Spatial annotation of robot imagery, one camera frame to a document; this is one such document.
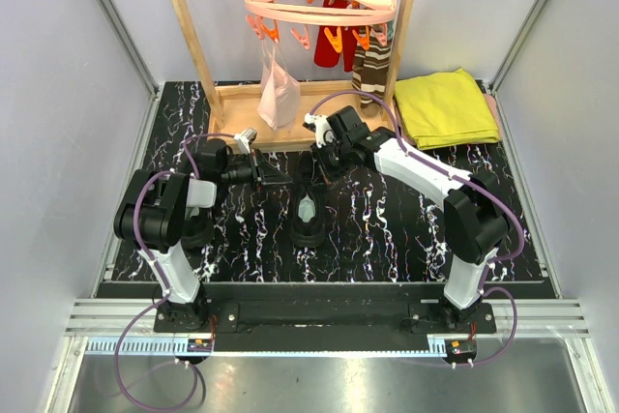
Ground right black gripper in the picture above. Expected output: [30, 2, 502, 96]
[310, 137, 353, 187]

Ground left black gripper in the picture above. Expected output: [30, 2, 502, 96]
[221, 148, 292, 192]

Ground black sneaker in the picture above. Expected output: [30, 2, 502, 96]
[181, 208, 215, 250]
[290, 152, 327, 248]

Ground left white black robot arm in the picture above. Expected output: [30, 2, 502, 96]
[113, 134, 292, 332]

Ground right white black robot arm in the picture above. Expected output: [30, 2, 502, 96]
[304, 106, 515, 333]

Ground black marble pattern mat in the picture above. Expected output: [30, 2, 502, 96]
[91, 79, 557, 299]

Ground white pink hanging garment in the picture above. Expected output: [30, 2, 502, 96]
[257, 42, 301, 131]

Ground brown striped hanging sock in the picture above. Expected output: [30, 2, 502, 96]
[352, 30, 391, 99]

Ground red hanging sock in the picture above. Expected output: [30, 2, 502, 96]
[313, 25, 358, 73]

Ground yellow folded towel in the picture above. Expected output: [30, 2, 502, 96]
[395, 69, 500, 150]

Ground pink round clip hanger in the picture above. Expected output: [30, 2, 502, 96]
[244, 0, 397, 52]

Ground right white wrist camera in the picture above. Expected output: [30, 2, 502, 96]
[303, 113, 336, 148]

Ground wooden drying rack frame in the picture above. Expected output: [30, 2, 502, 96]
[171, 0, 414, 151]

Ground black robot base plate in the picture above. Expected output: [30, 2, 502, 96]
[154, 282, 497, 356]

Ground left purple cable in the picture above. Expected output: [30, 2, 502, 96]
[113, 131, 243, 410]

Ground aluminium frame rail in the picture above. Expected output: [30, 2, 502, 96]
[66, 299, 589, 339]

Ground grey slotted cable duct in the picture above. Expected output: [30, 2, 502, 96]
[85, 337, 215, 357]

